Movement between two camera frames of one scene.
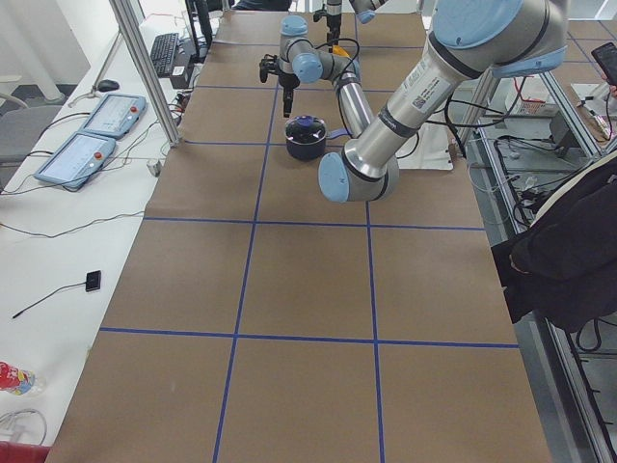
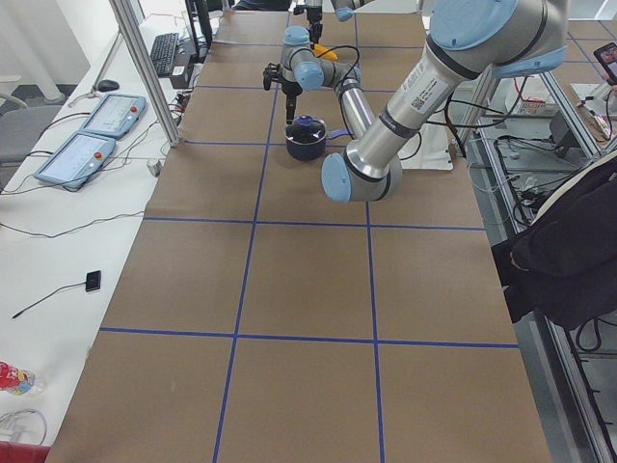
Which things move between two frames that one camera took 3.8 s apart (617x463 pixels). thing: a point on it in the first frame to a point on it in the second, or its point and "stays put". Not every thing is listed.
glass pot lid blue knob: x=306 y=129 stays put
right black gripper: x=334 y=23 to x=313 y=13
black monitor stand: x=207 y=36 stays put
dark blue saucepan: x=306 y=137 stays put
